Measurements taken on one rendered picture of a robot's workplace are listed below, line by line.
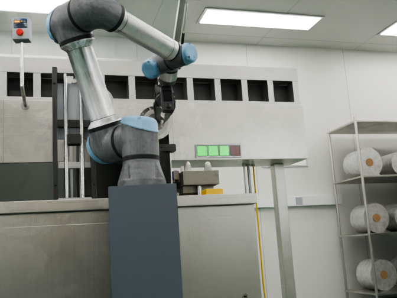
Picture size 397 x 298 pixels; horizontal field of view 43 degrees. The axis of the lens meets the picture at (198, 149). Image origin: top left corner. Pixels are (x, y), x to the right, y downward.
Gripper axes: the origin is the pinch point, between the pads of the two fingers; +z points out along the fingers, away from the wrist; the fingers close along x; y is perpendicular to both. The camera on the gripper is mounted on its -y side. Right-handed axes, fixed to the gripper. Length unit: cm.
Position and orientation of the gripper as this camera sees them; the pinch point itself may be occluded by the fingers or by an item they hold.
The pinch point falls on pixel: (162, 121)
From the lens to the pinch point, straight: 217.3
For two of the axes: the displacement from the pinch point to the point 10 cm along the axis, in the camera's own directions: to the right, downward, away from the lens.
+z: -1.7, 7.8, 6.0
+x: -9.6, 0.1, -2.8
